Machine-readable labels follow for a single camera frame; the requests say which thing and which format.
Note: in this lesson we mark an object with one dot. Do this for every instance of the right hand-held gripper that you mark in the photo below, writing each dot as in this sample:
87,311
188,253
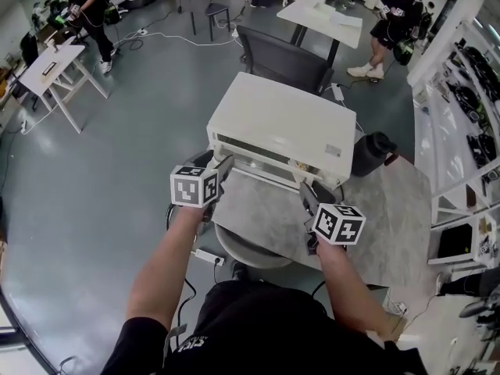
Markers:
338,225

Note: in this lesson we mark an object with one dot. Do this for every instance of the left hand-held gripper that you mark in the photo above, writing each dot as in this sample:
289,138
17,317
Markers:
191,188

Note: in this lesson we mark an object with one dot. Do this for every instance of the white oven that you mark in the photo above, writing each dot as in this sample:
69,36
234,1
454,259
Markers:
281,108

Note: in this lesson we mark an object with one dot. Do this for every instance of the person's left forearm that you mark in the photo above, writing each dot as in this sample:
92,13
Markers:
168,264

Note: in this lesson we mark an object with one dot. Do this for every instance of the person's right forearm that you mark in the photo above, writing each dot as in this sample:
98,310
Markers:
347,287

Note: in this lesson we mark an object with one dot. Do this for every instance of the black kettle jug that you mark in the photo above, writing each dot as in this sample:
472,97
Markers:
367,154

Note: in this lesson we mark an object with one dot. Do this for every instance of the grey marble table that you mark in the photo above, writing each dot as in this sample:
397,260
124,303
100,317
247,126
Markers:
390,217

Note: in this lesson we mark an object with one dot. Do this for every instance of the grey upholstered chair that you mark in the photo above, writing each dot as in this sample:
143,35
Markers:
250,254

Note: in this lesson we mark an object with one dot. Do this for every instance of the person's left black shoe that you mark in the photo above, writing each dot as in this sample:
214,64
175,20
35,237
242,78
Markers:
239,271

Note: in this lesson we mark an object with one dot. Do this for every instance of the white power adapter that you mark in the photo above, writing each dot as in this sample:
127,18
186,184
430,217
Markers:
338,92

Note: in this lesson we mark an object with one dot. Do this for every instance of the black office chair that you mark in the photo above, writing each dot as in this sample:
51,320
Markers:
281,61

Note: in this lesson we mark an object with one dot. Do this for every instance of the white shelf rack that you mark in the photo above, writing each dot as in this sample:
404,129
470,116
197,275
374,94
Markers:
437,139

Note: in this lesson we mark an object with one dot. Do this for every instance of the person's black shirt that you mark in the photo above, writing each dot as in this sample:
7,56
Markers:
265,326

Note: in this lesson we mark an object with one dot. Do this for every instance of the black box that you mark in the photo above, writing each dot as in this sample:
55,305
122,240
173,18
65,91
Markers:
455,240

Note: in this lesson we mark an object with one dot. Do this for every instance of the black stool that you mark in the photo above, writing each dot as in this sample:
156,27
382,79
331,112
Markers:
216,10

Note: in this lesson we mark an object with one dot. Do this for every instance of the white table with black legs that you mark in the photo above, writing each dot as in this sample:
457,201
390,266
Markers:
312,14

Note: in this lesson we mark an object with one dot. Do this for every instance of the white wooden table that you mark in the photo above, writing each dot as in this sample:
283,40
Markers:
51,63

